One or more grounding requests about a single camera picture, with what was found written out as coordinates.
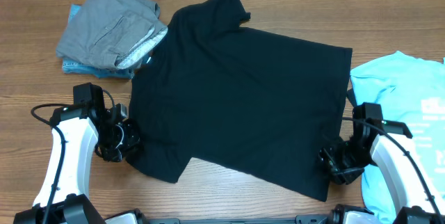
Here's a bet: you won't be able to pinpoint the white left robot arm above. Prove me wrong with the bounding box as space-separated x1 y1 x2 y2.
14 83 148 224

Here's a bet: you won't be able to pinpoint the blue denim folded garment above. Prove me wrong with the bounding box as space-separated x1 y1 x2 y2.
62 4 151 79

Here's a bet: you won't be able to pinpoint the light blue t-shirt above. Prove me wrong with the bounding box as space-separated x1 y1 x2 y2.
349 50 445 224

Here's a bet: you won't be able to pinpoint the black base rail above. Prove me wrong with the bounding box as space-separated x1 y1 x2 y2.
148 214 327 224

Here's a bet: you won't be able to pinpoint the black t-shirt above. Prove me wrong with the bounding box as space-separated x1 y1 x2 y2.
127 0 353 201

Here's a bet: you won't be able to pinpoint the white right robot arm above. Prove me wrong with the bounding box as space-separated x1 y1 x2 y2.
318 103 444 224

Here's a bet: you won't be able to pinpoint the grey folded shorts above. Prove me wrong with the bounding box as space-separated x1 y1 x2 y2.
56 0 168 71

